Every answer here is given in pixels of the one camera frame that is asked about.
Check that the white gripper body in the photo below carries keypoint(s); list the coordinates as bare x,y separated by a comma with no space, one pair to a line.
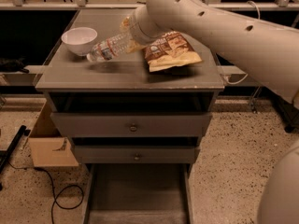
135,29

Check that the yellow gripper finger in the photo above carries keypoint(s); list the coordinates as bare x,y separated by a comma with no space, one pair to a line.
134,46
125,25

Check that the clear plastic water bottle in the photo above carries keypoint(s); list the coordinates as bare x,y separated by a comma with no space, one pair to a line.
109,48

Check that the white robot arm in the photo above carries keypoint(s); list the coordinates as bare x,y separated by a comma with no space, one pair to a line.
266,51

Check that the grey drawer cabinet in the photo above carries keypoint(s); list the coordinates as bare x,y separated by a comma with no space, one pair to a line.
126,86

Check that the grey top drawer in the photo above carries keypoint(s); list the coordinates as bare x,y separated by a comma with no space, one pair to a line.
137,125

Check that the grey drawer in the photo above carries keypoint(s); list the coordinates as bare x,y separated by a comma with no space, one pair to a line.
137,125
135,154
138,194

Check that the grey middle drawer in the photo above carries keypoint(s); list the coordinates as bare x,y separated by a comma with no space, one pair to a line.
135,154

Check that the grey bottom drawer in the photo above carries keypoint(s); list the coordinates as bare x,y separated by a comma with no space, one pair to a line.
138,194

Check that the brown sea salt chip bag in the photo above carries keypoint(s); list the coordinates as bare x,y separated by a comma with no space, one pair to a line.
171,50

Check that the white ceramic bowl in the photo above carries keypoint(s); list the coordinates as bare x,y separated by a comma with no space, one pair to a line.
80,40

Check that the black object on ledge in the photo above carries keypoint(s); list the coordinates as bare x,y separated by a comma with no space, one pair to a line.
12,65

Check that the cardboard box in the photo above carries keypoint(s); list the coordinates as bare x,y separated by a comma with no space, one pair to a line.
48,147

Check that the black stand leg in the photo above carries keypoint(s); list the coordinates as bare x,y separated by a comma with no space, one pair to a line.
5,155

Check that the dark rolling cart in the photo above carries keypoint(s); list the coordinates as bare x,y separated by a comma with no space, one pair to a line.
289,114

